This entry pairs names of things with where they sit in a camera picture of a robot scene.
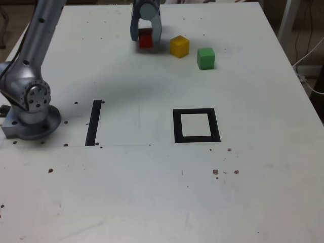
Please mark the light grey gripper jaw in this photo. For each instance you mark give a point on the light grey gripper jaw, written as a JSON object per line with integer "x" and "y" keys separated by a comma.
{"x": 150, "y": 11}

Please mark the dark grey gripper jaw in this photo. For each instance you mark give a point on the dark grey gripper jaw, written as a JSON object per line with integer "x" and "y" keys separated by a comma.
{"x": 134, "y": 25}

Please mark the red cube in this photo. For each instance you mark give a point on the red cube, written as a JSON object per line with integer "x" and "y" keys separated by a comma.
{"x": 145, "y": 41}

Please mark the yellow cube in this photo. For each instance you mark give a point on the yellow cube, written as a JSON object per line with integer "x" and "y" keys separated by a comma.
{"x": 179, "y": 46}

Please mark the green cube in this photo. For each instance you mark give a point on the green cube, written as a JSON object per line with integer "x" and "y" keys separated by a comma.
{"x": 205, "y": 58}

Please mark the black tape square outline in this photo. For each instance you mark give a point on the black tape square outline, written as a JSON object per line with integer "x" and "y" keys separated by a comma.
{"x": 177, "y": 126}

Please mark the black tape strip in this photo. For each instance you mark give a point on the black tape strip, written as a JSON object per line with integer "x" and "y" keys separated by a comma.
{"x": 93, "y": 124}

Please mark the beige power strip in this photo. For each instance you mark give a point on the beige power strip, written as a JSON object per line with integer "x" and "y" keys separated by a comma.
{"x": 311, "y": 71}

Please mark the white frame leg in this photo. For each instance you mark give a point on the white frame leg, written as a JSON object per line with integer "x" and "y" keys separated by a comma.
{"x": 287, "y": 17}

